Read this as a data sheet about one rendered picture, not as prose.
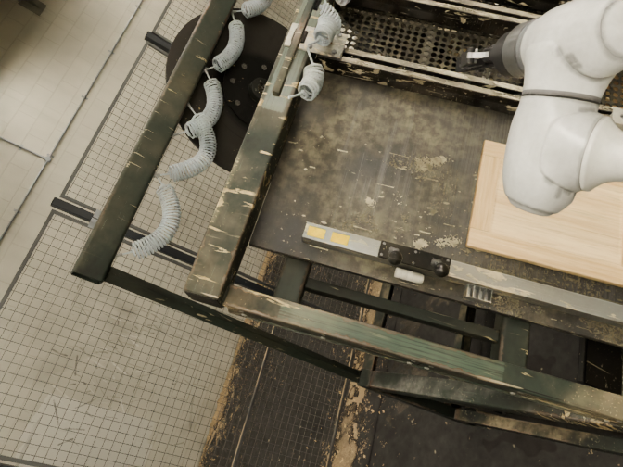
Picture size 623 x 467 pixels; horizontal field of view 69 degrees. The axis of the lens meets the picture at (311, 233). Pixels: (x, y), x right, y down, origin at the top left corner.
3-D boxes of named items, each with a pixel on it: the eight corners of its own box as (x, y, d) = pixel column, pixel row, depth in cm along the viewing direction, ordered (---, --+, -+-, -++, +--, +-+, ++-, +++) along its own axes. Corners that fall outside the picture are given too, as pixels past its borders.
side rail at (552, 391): (619, 426, 121) (647, 427, 111) (228, 312, 132) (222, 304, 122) (619, 403, 123) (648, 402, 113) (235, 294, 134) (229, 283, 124)
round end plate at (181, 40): (312, 209, 198) (134, 114, 165) (306, 213, 203) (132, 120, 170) (357, 70, 227) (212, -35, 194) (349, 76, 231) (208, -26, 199)
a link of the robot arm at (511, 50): (569, 80, 71) (545, 82, 76) (579, 16, 68) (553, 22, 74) (514, 78, 69) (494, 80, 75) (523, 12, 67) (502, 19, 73)
